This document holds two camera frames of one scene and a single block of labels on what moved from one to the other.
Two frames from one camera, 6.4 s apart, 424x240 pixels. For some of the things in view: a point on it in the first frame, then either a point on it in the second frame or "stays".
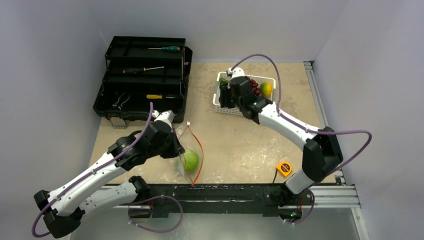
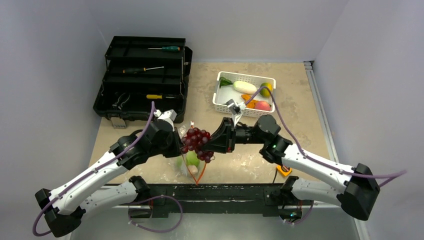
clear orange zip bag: (189, 164) stays
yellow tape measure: (285, 168) stays
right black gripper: (226, 96) -> (231, 135)
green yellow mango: (266, 89) stays
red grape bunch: (256, 89) -> (194, 140)
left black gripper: (176, 149) stays
